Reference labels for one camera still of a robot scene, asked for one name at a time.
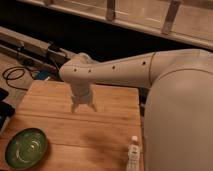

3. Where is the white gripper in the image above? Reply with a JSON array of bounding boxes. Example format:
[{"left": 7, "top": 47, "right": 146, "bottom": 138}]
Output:
[{"left": 70, "top": 83, "right": 97, "bottom": 113}]

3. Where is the white small bottle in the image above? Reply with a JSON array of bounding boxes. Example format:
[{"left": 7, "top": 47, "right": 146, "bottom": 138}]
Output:
[{"left": 126, "top": 136, "right": 140, "bottom": 171}]

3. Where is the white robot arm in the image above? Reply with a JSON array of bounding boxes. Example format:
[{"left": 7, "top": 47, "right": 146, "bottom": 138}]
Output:
[{"left": 59, "top": 49, "right": 213, "bottom": 171}]

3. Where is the green ceramic bowl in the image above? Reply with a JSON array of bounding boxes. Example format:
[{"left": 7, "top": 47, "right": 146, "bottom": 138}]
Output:
[{"left": 4, "top": 128, "right": 48, "bottom": 170}]

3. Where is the blue object on floor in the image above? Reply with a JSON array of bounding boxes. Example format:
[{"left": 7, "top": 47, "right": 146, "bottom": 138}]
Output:
[{"left": 34, "top": 70, "right": 50, "bottom": 80}]

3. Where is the black device at left edge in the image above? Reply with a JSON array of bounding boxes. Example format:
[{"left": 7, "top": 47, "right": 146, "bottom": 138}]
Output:
[{"left": 0, "top": 88, "right": 15, "bottom": 132}]

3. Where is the black clamp on rail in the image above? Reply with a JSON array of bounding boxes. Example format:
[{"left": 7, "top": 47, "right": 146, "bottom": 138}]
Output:
[{"left": 47, "top": 42, "right": 62, "bottom": 57}]

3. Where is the black coiled cable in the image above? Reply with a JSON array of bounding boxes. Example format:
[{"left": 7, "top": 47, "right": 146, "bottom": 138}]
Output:
[{"left": 2, "top": 65, "right": 36, "bottom": 91}]

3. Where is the metal window frame rail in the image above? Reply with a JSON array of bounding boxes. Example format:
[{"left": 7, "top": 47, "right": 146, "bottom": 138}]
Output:
[{"left": 19, "top": 0, "right": 213, "bottom": 50}]

